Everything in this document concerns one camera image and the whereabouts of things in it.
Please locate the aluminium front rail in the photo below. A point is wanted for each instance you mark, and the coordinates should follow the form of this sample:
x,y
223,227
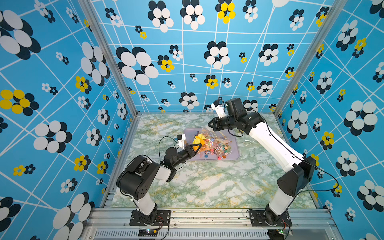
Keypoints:
x,y
210,224

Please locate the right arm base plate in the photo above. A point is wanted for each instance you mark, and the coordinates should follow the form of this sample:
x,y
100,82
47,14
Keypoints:
x,y
262,218

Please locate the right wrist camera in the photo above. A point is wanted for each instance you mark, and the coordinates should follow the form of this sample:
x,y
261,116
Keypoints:
x,y
219,107

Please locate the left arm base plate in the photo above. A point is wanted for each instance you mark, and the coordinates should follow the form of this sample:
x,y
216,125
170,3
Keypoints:
x,y
158,218

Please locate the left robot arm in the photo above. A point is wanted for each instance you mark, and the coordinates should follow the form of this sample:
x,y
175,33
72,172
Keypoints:
x,y
138,176

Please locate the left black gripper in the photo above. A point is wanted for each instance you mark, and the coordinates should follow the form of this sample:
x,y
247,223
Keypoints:
x,y
189,152

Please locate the right controller board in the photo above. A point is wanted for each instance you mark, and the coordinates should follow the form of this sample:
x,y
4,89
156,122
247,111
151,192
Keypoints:
x,y
276,234

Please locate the left controller board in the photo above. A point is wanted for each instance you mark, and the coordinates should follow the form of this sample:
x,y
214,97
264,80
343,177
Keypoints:
x,y
148,233

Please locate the controller board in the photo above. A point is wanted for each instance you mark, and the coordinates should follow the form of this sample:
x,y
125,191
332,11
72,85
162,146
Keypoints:
x,y
148,233
276,234

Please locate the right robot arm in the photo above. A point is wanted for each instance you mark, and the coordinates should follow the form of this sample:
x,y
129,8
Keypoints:
x,y
298,169

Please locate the pile of candies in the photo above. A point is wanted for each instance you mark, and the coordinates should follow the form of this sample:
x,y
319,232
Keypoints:
x,y
203,156

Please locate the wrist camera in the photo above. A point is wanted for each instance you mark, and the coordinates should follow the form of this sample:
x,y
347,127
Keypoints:
x,y
181,139
219,107

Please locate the yellow duck ziploc bag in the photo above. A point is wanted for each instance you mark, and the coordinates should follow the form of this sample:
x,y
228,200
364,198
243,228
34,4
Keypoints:
x,y
212,142

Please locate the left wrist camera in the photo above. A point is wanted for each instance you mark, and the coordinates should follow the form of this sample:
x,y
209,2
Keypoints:
x,y
181,139

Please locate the lilac plastic tray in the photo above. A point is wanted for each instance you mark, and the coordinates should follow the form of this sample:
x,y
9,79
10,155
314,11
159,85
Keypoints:
x,y
191,132

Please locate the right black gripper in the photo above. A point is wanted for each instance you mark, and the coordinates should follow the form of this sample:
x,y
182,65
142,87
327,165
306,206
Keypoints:
x,y
216,127

